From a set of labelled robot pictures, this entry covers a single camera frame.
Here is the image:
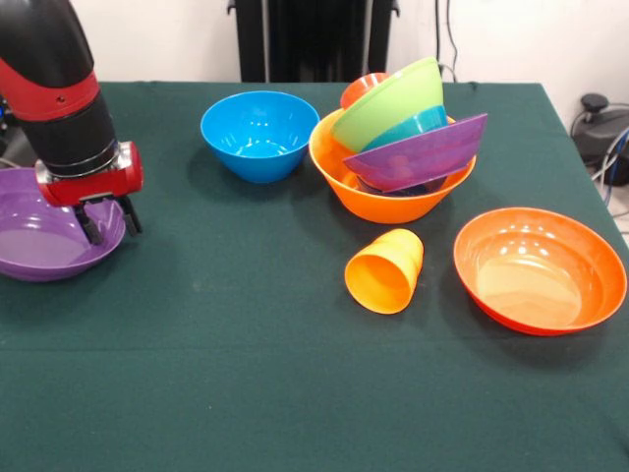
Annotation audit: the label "red cup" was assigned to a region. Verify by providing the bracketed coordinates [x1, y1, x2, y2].
[339, 72, 392, 110]

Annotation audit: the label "small translucent blue bowl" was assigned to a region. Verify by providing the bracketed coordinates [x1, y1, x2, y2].
[361, 103, 449, 153]
[356, 174, 449, 199]

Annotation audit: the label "orange cup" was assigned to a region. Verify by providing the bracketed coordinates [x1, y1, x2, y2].
[344, 228, 425, 315]

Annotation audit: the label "green bowl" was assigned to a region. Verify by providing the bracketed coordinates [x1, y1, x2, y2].
[330, 55, 446, 153]

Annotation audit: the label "purple bowl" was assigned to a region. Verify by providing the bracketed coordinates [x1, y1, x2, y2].
[342, 113, 489, 194]
[0, 167, 127, 283]

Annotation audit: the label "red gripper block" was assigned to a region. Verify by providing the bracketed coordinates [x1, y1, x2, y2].
[33, 141, 145, 247]

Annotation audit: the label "tangled floor cables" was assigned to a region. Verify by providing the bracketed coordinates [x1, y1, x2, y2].
[589, 125, 629, 207]

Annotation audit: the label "red shallow bowl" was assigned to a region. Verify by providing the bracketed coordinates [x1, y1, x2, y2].
[452, 206, 629, 337]

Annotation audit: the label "dark green tablecloth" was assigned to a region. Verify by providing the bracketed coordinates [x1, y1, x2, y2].
[0, 81, 629, 472]

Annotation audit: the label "large orange bowl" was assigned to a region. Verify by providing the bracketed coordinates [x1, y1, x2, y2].
[308, 107, 478, 225]

